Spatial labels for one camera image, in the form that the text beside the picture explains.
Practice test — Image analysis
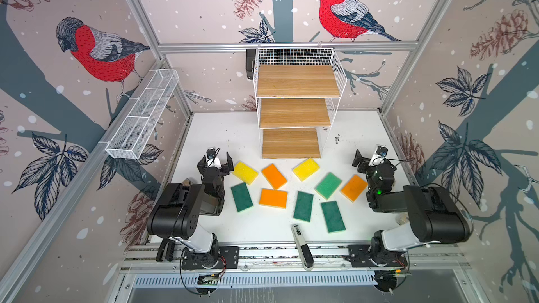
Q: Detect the yellow sponge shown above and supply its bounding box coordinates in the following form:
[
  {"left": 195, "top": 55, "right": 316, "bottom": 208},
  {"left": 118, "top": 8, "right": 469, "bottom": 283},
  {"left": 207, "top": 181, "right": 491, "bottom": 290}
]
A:
[
  {"left": 292, "top": 159, "right": 320, "bottom": 182},
  {"left": 232, "top": 161, "right": 259, "bottom": 185}
]

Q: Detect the white wire wall basket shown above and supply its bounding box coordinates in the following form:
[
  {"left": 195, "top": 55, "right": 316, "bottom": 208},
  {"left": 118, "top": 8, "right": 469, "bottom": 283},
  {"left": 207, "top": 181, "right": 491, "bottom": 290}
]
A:
[{"left": 105, "top": 69, "right": 179, "bottom": 159}]

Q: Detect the black stapler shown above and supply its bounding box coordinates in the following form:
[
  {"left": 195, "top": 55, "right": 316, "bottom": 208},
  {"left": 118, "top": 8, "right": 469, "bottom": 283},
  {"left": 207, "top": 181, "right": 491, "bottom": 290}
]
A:
[{"left": 156, "top": 238, "right": 175, "bottom": 262}]

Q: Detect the light green sponge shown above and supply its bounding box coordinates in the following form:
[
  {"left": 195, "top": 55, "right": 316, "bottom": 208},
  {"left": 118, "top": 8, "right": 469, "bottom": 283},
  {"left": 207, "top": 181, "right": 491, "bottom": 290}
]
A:
[{"left": 314, "top": 173, "right": 342, "bottom": 200}]

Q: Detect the yellow sponge right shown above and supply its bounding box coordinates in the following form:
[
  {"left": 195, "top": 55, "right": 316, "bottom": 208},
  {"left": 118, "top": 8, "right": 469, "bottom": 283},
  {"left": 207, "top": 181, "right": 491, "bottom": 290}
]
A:
[{"left": 292, "top": 159, "right": 320, "bottom": 182}]

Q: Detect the yellow sponge left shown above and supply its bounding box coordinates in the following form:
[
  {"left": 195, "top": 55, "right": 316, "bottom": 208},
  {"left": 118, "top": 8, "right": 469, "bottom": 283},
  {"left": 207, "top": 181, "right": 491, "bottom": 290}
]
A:
[{"left": 232, "top": 161, "right": 259, "bottom": 185}]

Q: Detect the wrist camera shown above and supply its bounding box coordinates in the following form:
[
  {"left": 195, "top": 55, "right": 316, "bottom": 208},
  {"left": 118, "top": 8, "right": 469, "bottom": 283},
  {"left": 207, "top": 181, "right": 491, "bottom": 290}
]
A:
[
  {"left": 369, "top": 145, "right": 388, "bottom": 166},
  {"left": 206, "top": 147, "right": 221, "bottom": 168}
]

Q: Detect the dark green sponge left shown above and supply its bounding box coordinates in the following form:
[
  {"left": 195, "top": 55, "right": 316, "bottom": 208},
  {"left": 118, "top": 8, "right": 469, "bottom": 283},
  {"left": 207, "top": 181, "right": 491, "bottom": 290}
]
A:
[{"left": 231, "top": 182, "right": 253, "bottom": 213}]

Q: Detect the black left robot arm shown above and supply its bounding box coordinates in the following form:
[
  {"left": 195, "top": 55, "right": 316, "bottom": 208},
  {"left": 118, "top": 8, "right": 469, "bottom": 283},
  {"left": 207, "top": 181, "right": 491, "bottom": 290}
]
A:
[{"left": 147, "top": 148, "right": 234, "bottom": 269}]

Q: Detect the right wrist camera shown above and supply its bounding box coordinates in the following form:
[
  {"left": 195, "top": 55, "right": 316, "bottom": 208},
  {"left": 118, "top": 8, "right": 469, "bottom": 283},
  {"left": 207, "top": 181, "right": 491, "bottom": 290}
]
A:
[{"left": 369, "top": 145, "right": 388, "bottom": 166}]

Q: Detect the white wire wooden shelf unit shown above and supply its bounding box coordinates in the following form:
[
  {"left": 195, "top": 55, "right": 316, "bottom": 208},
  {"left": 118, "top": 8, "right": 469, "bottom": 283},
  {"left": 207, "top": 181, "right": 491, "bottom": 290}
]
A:
[{"left": 253, "top": 47, "right": 347, "bottom": 159}]

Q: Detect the orange sponge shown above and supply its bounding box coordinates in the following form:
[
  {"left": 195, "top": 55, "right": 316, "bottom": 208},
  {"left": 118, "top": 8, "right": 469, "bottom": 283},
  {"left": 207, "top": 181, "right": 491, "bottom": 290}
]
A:
[
  {"left": 262, "top": 164, "right": 288, "bottom": 190},
  {"left": 259, "top": 189, "right": 288, "bottom": 209},
  {"left": 341, "top": 175, "right": 368, "bottom": 202}
]

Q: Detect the white black handheld scanner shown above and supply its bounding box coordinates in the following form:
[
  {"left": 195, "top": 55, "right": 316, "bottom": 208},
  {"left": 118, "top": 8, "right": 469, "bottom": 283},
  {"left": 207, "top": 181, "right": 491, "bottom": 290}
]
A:
[{"left": 291, "top": 224, "right": 314, "bottom": 271}]

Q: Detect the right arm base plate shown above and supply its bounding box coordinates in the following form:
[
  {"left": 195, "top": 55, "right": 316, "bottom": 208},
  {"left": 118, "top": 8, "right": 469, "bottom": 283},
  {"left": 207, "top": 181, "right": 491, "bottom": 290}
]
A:
[{"left": 344, "top": 245, "right": 408, "bottom": 268}]

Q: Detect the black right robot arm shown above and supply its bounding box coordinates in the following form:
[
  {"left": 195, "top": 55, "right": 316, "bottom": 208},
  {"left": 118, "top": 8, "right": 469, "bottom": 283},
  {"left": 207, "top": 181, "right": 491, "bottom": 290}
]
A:
[{"left": 346, "top": 146, "right": 472, "bottom": 267}]

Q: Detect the dark green sponge right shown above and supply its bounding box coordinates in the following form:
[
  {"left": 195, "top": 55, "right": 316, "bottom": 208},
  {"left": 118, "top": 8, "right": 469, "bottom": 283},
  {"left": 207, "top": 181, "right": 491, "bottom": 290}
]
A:
[{"left": 321, "top": 201, "right": 346, "bottom": 233}]

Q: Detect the dark green sponge middle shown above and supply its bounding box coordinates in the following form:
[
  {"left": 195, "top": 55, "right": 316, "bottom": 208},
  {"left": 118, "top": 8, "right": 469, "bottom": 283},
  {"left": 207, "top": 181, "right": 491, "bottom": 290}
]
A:
[{"left": 293, "top": 192, "right": 314, "bottom": 222}]

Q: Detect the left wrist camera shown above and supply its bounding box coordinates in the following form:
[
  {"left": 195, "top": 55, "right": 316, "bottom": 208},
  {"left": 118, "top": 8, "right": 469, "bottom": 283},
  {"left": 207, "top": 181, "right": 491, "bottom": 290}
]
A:
[{"left": 206, "top": 147, "right": 221, "bottom": 168}]

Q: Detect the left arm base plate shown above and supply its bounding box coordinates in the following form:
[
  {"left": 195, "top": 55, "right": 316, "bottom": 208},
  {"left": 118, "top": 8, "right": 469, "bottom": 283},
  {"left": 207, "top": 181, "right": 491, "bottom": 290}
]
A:
[{"left": 181, "top": 246, "right": 239, "bottom": 270}]

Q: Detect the dark green sponge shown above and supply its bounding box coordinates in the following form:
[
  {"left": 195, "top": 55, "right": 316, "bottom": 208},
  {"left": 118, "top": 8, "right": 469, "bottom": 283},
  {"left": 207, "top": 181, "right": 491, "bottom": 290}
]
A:
[
  {"left": 231, "top": 182, "right": 253, "bottom": 213},
  {"left": 293, "top": 192, "right": 314, "bottom": 222},
  {"left": 321, "top": 201, "right": 346, "bottom": 233}
]

